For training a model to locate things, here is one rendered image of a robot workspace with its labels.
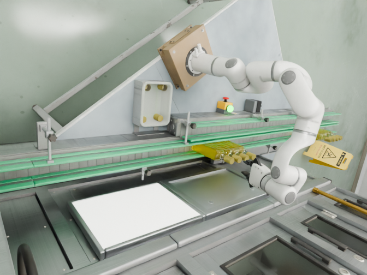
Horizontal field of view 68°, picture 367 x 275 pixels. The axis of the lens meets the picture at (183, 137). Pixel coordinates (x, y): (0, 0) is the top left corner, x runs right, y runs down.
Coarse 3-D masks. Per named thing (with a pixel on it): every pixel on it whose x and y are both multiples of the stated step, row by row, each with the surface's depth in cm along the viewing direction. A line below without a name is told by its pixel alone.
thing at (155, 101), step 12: (144, 84) 129; (156, 84) 133; (168, 84) 137; (144, 96) 131; (156, 96) 143; (168, 96) 141; (144, 108) 141; (156, 108) 146; (168, 108) 142; (156, 120) 146; (168, 120) 144
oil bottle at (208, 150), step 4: (204, 144) 147; (208, 144) 148; (192, 148) 153; (196, 148) 151; (200, 148) 148; (204, 148) 146; (208, 148) 143; (212, 148) 142; (216, 148) 142; (220, 148) 143; (200, 152) 148; (204, 152) 146; (208, 152) 143; (212, 152) 141; (216, 152) 139; (220, 152) 139; (208, 156) 144; (212, 156) 141; (216, 156) 139; (220, 156) 139; (216, 160) 140
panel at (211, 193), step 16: (192, 176) 142; (208, 176) 146; (224, 176) 148; (240, 176) 150; (112, 192) 117; (176, 192) 124; (192, 192) 127; (208, 192) 128; (224, 192) 130; (240, 192) 132; (256, 192) 134; (192, 208) 112; (208, 208) 114; (224, 208) 115; (80, 224) 95; (176, 224) 100; (192, 224) 104; (96, 240) 87; (128, 240) 88; (144, 240) 91
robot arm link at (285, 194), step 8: (304, 176) 102; (272, 184) 107; (280, 184) 105; (296, 184) 102; (272, 192) 106; (280, 192) 103; (288, 192) 102; (296, 192) 103; (280, 200) 103; (288, 200) 103
